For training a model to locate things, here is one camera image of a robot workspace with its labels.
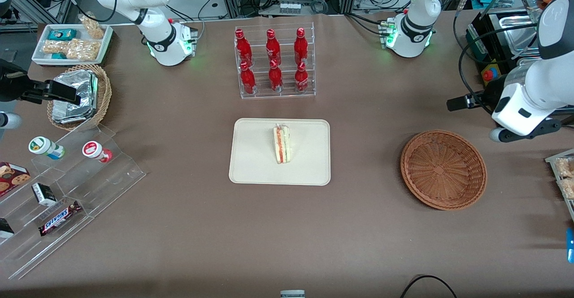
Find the small teal snack packet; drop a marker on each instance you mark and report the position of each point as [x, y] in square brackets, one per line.
[58, 56]

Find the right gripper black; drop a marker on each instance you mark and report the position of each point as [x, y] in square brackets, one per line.
[12, 86]

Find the Snickers chocolate bar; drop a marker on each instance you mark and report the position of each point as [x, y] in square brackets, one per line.
[58, 219]

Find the black metal equipment box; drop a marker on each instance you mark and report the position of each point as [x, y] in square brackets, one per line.
[477, 37]

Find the light tan wicker basket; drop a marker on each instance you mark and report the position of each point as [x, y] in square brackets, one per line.
[105, 96]

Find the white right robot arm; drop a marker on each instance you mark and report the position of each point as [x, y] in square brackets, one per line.
[157, 24]

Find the red emergency stop button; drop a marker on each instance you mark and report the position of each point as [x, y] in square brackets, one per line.
[491, 72]

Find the red cookie box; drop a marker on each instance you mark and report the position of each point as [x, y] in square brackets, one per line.
[11, 177]

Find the dark brown round wicker basket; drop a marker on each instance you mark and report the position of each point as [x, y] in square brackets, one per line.
[444, 170]

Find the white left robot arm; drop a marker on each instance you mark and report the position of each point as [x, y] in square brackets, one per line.
[417, 33]

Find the blue plastic object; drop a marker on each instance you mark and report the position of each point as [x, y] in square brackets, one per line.
[571, 244]

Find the red cola bottle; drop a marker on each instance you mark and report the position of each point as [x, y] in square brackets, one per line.
[272, 46]
[275, 78]
[301, 44]
[301, 79]
[247, 80]
[243, 46]

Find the white cup with green label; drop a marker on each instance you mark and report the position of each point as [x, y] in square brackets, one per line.
[40, 145]

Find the white cup with red label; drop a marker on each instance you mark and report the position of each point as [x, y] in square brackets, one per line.
[92, 149]

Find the grey device top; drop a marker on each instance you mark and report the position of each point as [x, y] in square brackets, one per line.
[292, 294]

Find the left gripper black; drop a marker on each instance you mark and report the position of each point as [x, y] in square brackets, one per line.
[490, 94]

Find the triangular sandwich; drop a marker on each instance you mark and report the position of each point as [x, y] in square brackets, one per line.
[281, 145]

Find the white rectangular snack tray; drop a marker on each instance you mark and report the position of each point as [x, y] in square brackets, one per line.
[67, 62]

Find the clear acrylic stepped shelf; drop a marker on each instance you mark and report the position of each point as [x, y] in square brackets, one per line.
[112, 172]

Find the black and white small carton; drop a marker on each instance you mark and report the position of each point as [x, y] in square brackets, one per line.
[44, 194]

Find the aluminium foil container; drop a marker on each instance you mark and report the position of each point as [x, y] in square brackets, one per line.
[80, 87]

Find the clear rimmed snack tray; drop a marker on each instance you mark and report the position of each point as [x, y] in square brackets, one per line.
[551, 159]

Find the clear rice cracker packet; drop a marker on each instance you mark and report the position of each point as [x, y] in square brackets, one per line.
[565, 168]
[92, 28]
[83, 49]
[54, 46]
[568, 188]

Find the clear acrylic bottle rack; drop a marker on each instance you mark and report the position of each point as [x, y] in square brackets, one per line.
[309, 89]

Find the beige plastic serving tray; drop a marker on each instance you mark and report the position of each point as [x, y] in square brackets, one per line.
[251, 154]

